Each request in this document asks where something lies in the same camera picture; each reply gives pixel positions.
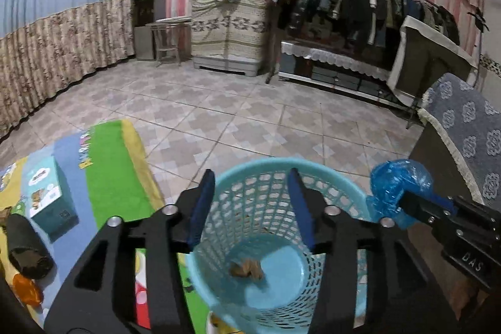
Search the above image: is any low glass-front stand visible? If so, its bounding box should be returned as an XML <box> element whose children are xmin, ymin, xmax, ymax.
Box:
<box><xmin>279</xmin><ymin>44</ymin><xmax>396</xmax><ymax>102</ymax></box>

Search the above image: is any dark cloth with white trim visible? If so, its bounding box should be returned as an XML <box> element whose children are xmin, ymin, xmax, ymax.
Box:
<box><xmin>385</xmin><ymin>15</ymin><xmax>480</xmax><ymax>110</ymax></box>

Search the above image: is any covered washing machine with laundry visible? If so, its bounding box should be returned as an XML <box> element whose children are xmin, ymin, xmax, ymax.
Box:
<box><xmin>190</xmin><ymin>0</ymin><xmax>271</xmax><ymax>77</ymax></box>

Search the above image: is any black cloth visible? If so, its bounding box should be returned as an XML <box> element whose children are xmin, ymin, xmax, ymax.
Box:
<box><xmin>6</xmin><ymin>214</ymin><xmax>54</xmax><ymax>279</ymax></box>

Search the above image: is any grey floral fringed cloth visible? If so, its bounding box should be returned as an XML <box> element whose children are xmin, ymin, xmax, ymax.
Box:
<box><xmin>417</xmin><ymin>73</ymin><xmax>501</xmax><ymax>207</ymax></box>

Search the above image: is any brown crumpled paper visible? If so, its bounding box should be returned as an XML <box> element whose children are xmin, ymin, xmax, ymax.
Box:
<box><xmin>229</xmin><ymin>259</ymin><xmax>265</xmax><ymax>282</ymax></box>

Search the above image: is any teal cardboard box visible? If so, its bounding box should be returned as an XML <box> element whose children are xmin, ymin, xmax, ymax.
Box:
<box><xmin>25</xmin><ymin>156</ymin><xmax>79</xmax><ymax>243</ymax></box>

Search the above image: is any small metal side table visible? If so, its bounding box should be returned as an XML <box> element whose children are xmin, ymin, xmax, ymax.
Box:
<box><xmin>146</xmin><ymin>17</ymin><xmax>192</xmax><ymax>67</ymax></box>

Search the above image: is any white lace cloth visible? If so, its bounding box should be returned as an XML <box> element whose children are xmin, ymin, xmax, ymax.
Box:
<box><xmin>281</xmin><ymin>40</ymin><xmax>392</xmax><ymax>82</ymax></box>

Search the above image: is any light blue plastic basket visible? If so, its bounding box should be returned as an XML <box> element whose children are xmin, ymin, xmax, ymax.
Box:
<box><xmin>186</xmin><ymin>157</ymin><xmax>376</xmax><ymax>332</ymax></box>

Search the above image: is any blue plastic bag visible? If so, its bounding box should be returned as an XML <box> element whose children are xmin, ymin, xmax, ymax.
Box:
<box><xmin>366</xmin><ymin>159</ymin><xmax>433</xmax><ymax>225</ymax></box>

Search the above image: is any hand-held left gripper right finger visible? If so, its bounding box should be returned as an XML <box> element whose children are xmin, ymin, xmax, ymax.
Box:
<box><xmin>287</xmin><ymin>167</ymin><xmax>460</xmax><ymax>334</ymax></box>

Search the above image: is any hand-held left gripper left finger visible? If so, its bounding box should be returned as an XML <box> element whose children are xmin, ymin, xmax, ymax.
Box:
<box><xmin>42</xmin><ymin>169</ymin><xmax>217</xmax><ymax>334</ymax></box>

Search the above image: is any blue and floral curtain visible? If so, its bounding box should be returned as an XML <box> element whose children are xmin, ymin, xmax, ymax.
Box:
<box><xmin>0</xmin><ymin>0</ymin><xmax>148</xmax><ymax>141</ymax></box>

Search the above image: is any orange plastic wrapper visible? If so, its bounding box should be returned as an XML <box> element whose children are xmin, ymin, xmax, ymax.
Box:
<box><xmin>13</xmin><ymin>275</ymin><xmax>44</xmax><ymax>307</ymax></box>

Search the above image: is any grey water dispenser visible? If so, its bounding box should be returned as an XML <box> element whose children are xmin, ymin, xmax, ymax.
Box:
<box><xmin>132</xmin><ymin>0</ymin><xmax>167</xmax><ymax>61</ymax></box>

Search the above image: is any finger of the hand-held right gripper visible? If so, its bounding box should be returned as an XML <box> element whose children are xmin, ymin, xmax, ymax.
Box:
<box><xmin>398</xmin><ymin>191</ymin><xmax>458</xmax><ymax>230</ymax></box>

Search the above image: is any cartoon printed blanket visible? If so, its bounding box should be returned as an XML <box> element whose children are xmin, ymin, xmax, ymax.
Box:
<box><xmin>0</xmin><ymin>119</ymin><xmax>235</xmax><ymax>334</ymax></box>

